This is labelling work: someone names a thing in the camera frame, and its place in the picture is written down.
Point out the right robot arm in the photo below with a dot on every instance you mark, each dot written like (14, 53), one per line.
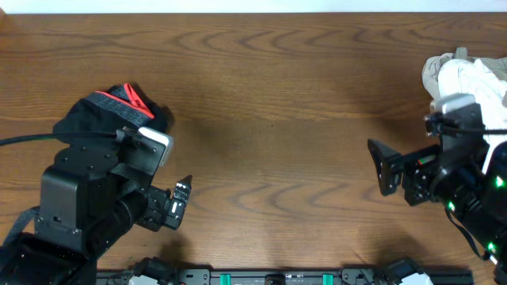
(463, 172)

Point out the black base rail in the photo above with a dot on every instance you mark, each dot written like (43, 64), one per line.
(400, 272)

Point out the white crumpled garment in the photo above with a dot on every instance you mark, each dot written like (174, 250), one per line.
(486, 83)

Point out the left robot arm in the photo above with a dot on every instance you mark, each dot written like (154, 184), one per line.
(90, 197)

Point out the black pants with red waistband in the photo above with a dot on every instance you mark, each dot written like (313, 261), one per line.
(119, 106)

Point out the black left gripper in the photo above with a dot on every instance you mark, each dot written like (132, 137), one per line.
(154, 212)

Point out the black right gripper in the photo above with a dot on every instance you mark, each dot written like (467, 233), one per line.
(417, 167)

